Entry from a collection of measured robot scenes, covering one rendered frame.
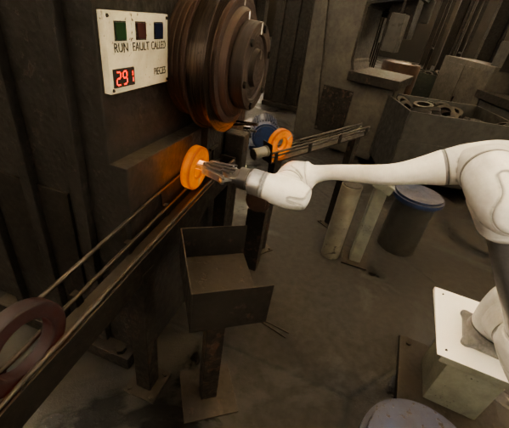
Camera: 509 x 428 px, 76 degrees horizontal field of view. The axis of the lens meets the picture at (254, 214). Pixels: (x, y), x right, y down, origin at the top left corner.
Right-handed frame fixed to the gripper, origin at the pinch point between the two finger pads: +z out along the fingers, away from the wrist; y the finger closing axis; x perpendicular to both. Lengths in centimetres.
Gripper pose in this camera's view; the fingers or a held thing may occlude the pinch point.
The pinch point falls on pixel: (195, 163)
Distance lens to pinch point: 117.2
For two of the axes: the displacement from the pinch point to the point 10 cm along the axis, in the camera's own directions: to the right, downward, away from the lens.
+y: 3.2, -4.7, 8.2
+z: -9.3, -3.2, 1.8
